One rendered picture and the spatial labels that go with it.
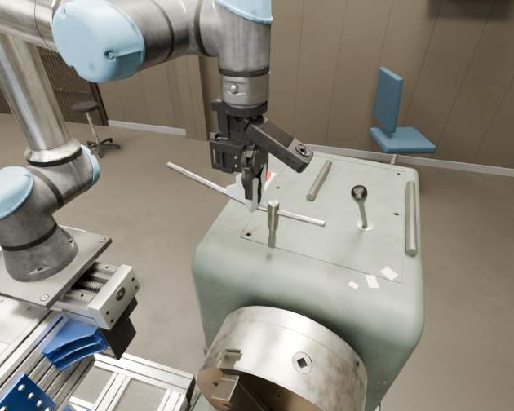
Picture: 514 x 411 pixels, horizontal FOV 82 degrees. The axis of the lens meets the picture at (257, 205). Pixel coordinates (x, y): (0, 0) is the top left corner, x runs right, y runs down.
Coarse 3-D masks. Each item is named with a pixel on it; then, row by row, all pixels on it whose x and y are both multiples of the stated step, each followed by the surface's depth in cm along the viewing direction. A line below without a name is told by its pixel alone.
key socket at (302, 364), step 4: (300, 352) 49; (296, 356) 48; (300, 356) 49; (304, 356) 49; (292, 360) 48; (296, 360) 49; (300, 360) 50; (304, 360) 48; (308, 360) 48; (292, 364) 48; (296, 364) 48; (300, 364) 50; (304, 364) 49; (308, 364) 48; (296, 368) 47; (300, 368) 50; (304, 368) 47; (308, 368) 48; (300, 372) 47; (304, 372) 47; (308, 372) 47
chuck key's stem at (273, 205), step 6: (270, 204) 55; (276, 204) 55; (270, 210) 56; (276, 210) 56; (270, 216) 57; (276, 216) 57; (270, 222) 58; (276, 222) 58; (270, 228) 59; (276, 228) 59; (270, 234) 60; (270, 240) 61; (276, 240) 62; (270, 246) 62
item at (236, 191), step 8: (240, 176) 52; (240, 184) 53; (256, 184) 53; (232, 192) 55; (240, 192) 55; (256, 192) 54; (240, 200) 56; (248, 200) 53; (256, 200) 55; (248, 208) 56; (256, 208) 57
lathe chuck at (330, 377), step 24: (216, 336) 61; (240, 336) 53; (264, 336) 51; (288, 336) 51; (216, 360) 52; (240, 360) 49; (264, 360) 48; (288, 360) 48; (312, 360) 48; (336, 360) 50; (216, 384) 56; (264, 384) 47; (288, 384) 45; (312, 384) 46; (336, 384) 48; (360, 384) 52; (216, 408) 64; (288, 408) 49; (312, 408) 45; (336, 408) 46; (360, 408) 50
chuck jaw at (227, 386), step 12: (228, 360) 51; (228, 372) 50; (228, 384) 49; (240, 384) 49; (216, 396) 48; (228, 396) 47; (240, 396) 48; (252, 396) 50; (228, 408) 48; (240, 408) 48; (252, 408) 50; (264, 408) 52
